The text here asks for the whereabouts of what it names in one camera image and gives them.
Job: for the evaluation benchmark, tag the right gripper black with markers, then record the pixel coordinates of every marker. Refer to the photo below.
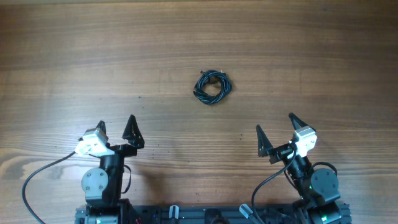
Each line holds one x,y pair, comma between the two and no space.
265,147

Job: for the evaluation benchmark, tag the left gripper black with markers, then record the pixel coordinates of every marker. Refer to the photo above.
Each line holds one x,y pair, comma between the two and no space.
129,150

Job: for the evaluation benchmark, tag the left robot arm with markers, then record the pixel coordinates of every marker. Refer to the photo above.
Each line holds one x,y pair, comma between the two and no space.
103,185

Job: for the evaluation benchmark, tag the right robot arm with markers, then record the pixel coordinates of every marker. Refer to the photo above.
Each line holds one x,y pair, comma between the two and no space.
317,184

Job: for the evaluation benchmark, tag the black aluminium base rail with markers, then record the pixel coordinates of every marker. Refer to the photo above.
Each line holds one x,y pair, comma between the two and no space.
276,213

